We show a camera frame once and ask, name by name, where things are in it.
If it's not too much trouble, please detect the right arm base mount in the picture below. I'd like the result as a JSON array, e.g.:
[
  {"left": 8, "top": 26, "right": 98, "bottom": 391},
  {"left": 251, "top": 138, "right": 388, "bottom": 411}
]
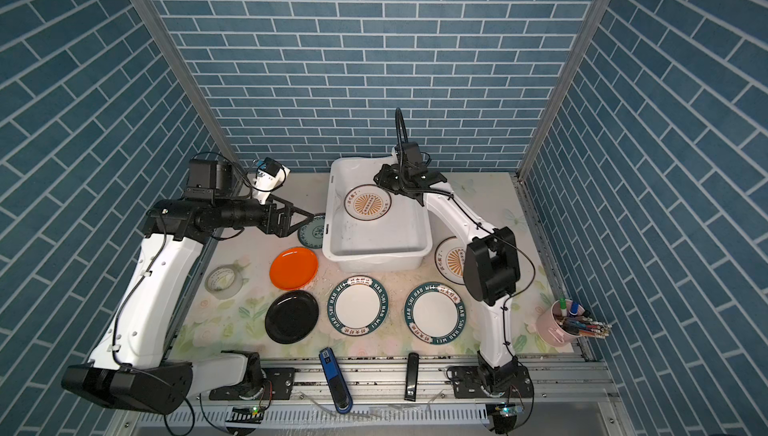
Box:
[{"left": 446, "top": 363, "right": 534, "bottom": 399}]

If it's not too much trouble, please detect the aluminium rail frame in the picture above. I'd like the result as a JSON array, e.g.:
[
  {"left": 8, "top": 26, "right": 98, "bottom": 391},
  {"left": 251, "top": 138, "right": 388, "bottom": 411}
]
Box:
[{"left": 106, "top": 356, "right": 634, "bottom": 435}]

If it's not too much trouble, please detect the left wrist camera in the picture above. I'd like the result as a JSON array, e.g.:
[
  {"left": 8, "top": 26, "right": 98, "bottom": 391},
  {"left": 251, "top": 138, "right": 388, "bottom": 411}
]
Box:
[{"left": 250, "top": 158, "right": 290, "bottom": 204}]

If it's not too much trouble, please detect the pink pen cup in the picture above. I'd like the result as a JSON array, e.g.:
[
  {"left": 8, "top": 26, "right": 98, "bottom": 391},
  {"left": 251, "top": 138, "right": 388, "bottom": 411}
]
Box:
[{"left": 535, "top": 298, "right": 612, "bottom": 347}]

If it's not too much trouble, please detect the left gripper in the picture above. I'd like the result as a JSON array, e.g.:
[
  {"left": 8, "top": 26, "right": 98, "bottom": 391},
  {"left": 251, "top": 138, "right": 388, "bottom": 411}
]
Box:
[{"left": 213, "top": 189, "right": 314, "bottom": 238}]

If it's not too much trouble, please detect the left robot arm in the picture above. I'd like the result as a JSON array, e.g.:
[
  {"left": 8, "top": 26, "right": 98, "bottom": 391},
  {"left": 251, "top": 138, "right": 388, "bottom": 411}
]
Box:
[{"left": 61, "top": 158, "right": 314, "bottom": 415}]

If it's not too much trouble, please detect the white plastic bin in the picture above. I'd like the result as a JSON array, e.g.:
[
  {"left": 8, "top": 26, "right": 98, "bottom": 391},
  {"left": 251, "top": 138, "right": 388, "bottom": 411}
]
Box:
[{"left": 322, "top": 156, "right": 433, "bottom": 274}]

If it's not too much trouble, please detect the black plate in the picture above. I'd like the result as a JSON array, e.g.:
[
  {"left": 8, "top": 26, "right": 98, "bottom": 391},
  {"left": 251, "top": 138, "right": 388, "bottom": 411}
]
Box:
[{"left": 265, "top": 290, "right": 319, "bottom": 345}]

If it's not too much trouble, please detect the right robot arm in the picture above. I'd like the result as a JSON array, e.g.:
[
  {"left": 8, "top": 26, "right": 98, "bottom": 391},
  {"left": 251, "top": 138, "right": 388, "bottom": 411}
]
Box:
[{"left": 373, "top": 164, "right": 525, "bottom": 381}]

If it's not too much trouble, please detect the green blue floral plate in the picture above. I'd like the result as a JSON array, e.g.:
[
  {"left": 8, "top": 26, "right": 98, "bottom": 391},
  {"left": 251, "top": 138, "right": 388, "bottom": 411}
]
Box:
[{"left": 298, "top": 214, "right": 325, "bottom": 250}]

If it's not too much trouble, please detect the blue handheld tool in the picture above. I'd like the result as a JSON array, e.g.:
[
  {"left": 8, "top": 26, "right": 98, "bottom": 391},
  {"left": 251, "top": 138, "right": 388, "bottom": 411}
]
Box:
[{"left": 319, "top": 347, "right": 353, "bottom": 414}]

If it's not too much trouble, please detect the orange sunburst plate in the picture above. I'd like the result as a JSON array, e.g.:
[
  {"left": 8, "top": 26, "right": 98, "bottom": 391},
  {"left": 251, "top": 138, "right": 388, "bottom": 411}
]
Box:
[
  {"left": 434, "top": 237, "right": 465, "bottom": 286},
  {"left": 344, "top": 184, "right": 392, "bottom": 222}
]

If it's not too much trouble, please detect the orange plastic plate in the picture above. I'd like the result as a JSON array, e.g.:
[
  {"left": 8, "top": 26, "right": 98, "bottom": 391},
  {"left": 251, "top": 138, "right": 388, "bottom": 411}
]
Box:
[{"left": 269, "top": 247, "right": 319, "bottom": 291}]

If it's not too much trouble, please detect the black handheld device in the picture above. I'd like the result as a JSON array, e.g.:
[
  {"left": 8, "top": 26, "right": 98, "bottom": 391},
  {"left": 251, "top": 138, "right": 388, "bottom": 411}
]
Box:
[{"left": 404, "top": 352, "right": 420, "bottom": 402}]

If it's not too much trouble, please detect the green rimmed white plate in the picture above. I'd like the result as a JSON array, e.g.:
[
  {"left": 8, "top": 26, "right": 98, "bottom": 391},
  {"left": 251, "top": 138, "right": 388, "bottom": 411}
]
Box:
[
  {"left": 327, "top": 275, "right": 389, "bottom": 337},
  {"left": 403, "top": 282, "right": 467, "bottom": 346}
]

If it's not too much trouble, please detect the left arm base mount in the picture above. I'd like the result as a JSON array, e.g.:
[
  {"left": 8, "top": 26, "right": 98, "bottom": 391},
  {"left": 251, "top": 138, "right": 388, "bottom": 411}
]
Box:
[{"left": 208, "top": 367, "right": 296, "bottom": 402}]

